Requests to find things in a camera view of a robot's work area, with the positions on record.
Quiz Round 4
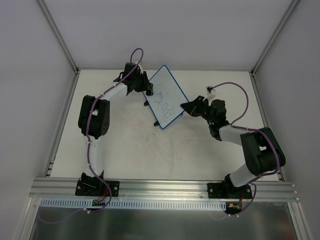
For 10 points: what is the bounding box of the blue framed whiteboard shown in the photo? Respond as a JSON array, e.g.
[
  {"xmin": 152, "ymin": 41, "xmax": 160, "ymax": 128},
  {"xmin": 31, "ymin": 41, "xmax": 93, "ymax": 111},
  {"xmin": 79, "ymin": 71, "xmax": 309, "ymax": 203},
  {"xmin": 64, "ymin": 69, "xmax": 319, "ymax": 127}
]
[{"xmin": 143, "ymin": 65, "xmax": 189, "ymax": 130}]

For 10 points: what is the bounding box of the black whiteboard eraser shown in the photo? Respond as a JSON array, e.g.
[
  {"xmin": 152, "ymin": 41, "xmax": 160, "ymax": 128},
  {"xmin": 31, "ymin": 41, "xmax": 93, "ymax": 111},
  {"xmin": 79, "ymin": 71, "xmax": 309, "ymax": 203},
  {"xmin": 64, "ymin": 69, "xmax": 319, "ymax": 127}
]
[{"xmin": 145, "ymin": 90, "xmax": 154, "ymax": 96}]

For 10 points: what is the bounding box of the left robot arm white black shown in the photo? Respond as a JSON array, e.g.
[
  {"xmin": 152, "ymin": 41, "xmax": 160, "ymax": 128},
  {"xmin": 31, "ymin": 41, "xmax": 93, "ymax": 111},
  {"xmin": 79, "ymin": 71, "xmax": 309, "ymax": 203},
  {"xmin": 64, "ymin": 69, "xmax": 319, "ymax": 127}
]
[{"xmin": 78, "ymin": 62, "xmax": 153, "ymax": 195}]

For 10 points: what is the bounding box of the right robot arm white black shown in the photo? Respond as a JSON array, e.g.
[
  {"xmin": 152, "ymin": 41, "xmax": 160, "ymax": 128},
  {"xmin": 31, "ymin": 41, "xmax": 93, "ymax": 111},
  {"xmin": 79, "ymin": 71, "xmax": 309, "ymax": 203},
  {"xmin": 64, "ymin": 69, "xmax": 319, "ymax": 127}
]
[{"xmin": 180, "ymin": 96, "xmax": 286, "ymax": 199}]

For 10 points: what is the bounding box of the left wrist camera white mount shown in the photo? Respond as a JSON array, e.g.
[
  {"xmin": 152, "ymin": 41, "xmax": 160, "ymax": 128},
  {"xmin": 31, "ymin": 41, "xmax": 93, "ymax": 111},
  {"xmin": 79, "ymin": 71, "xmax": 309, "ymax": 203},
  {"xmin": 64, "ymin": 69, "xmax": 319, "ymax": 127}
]
[{"xmin": 134, "ymin": 61, "xmax": 144, "ymax": 74}]

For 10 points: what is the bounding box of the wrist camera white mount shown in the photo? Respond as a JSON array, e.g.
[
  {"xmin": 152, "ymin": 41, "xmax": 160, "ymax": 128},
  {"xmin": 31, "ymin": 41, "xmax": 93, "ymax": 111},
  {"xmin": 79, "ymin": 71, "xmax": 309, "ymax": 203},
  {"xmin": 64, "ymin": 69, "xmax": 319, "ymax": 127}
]
[
  {"xmin": 205, "ymin": 85, "xmax": 217, "ymax": 102},
  {"xmin": 134, "ymin": 61, "xmax": 144, "ymax": 74}
]

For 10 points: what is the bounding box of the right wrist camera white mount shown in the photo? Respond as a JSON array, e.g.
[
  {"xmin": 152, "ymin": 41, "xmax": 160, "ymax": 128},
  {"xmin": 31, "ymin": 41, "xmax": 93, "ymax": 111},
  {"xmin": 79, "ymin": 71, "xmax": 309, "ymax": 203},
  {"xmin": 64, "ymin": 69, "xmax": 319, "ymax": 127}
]
[{"xmin": 205, "ymin": 85, "xmax": 217, "ymax": 102}]

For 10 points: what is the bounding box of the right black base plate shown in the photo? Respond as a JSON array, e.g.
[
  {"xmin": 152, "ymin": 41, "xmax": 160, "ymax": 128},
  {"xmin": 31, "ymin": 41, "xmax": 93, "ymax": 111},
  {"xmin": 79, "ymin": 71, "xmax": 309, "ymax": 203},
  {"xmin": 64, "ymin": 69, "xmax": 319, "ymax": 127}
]
[{"xmin": 207, "ymin": 182, "xmax": 253, "ymax": 200}]

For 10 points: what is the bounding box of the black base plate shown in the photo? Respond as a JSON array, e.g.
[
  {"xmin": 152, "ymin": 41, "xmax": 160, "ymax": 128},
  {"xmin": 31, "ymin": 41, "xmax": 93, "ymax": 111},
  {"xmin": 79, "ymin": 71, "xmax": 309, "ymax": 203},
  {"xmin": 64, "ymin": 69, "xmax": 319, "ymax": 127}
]
[
  {"xmin": 75, "ymin": 178, "xmax": 120, "ymax": 197},
  {"xmin": 207, "ymin": 182, "xmax": 253, "ymax": 200}
]

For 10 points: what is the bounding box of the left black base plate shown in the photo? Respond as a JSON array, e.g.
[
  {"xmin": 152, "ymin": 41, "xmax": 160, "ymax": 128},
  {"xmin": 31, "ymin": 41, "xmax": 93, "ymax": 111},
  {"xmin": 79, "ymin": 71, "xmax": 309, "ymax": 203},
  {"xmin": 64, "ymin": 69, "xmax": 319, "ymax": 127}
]
[{"xmin": 75, "ymin": 178, "xmax": 120, "ymax": 197}]

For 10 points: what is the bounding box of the white slotted cable duct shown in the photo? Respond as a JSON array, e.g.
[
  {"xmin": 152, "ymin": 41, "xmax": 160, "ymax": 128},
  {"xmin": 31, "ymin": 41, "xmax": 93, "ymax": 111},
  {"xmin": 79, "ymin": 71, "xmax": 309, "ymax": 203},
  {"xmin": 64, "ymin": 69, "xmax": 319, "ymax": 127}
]
[{"xmin": 39, "ymin": 198, "xmax": 227, "ymax": 211}]

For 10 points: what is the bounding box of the left aluminium frame post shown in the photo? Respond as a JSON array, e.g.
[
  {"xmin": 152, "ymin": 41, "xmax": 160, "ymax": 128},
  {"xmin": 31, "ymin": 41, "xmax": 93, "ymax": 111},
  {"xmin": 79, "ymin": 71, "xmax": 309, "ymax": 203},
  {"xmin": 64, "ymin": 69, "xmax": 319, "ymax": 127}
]
[{"xmin": 35, "ymin": 0, "xmax": 79, "ymax": 74}]

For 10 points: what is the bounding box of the aluminium frame post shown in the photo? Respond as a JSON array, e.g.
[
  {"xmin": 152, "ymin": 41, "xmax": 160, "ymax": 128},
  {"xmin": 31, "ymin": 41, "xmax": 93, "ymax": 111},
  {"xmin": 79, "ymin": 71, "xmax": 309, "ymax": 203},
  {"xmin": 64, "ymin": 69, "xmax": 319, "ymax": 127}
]
[
  {"xmin": 250, "ymin": 0, "xmax": 301, "ymax": 76},
  {"xmin": 35, "ymin": 0, "xmax": 79, "ymax": 74}
]

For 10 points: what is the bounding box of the right aluminium frame post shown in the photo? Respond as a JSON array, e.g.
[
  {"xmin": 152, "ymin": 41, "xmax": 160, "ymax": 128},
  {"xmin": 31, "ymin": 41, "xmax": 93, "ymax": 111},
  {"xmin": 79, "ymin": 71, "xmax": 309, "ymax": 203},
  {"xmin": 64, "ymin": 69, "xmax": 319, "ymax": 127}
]
[{"xmin": 250, "ymin": 0, "xmax": 301, "ymax": 76}]

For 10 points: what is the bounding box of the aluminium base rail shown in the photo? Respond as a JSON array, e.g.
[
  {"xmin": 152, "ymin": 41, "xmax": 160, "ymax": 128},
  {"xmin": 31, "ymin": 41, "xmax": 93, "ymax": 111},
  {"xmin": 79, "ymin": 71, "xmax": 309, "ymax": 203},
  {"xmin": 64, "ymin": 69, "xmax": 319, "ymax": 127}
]
[{"xmin": 29, "ymin": 177, "xmax": 300, "ymax": 202}]

